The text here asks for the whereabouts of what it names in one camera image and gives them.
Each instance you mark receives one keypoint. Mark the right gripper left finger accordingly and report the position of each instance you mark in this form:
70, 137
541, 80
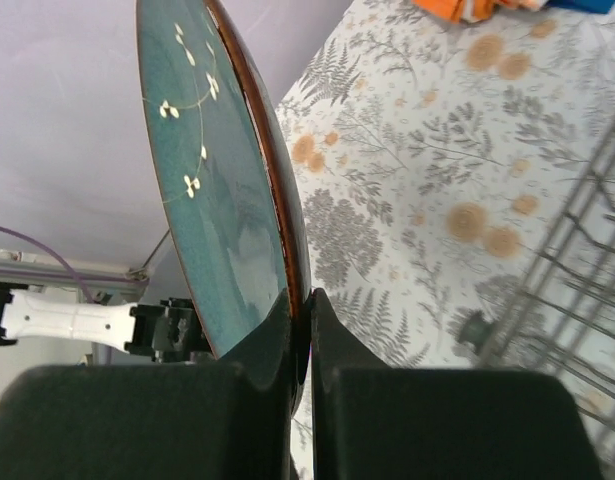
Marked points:
222, 419

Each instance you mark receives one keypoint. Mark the orange patterned cloth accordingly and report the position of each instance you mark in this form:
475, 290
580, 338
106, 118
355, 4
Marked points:
473, 11

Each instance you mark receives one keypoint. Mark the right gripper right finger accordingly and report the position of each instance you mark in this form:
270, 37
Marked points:
375, 421

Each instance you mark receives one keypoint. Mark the dark teal plate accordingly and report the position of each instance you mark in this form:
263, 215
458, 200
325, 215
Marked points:
223, 171

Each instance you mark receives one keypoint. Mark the floral table mat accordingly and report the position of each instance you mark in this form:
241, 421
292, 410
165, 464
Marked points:
433, 157

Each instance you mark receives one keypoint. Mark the grey wire dish rack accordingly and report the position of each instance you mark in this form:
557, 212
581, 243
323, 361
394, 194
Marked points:
559, 316

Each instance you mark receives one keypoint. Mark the blue folded towel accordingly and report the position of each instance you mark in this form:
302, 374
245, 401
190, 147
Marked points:
586, 6

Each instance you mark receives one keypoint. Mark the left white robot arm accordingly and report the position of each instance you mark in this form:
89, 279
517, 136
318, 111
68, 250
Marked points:
168, 332

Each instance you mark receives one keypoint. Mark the aluminium frame rail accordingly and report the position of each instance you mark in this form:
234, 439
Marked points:
44, 271

